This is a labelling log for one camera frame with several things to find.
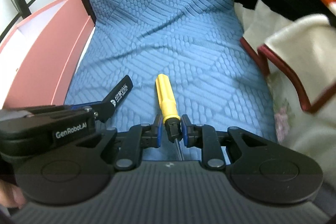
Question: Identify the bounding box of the left human hand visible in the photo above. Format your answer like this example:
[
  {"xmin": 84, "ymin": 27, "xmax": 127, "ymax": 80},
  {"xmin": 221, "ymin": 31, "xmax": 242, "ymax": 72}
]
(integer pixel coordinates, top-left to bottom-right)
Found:
[{"xmin": 0, "ymin": 180, "xmax": 27, "ymax": 209}]

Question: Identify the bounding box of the white black orange blanket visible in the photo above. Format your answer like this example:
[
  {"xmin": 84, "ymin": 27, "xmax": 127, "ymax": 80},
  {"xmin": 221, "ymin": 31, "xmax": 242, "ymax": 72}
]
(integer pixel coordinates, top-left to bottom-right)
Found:
[{"xmin": 234, "ymin": 0, "xmax": 335, "ymax": 185}]

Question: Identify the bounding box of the blue textured chair cover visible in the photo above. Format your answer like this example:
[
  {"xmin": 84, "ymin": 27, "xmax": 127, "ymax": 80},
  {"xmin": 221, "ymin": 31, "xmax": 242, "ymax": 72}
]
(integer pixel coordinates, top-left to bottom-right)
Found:
[{"xmin": 66, "ymin": 0, "xmax": 276, "ymax": 141}]

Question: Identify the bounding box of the pink cardboard box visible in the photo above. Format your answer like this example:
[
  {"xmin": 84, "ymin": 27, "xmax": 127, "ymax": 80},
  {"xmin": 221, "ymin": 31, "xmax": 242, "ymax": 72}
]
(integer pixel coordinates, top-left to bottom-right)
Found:
[{"xmin": 1, "ymin": 0, "xmax": 95, "ymax": 109}]

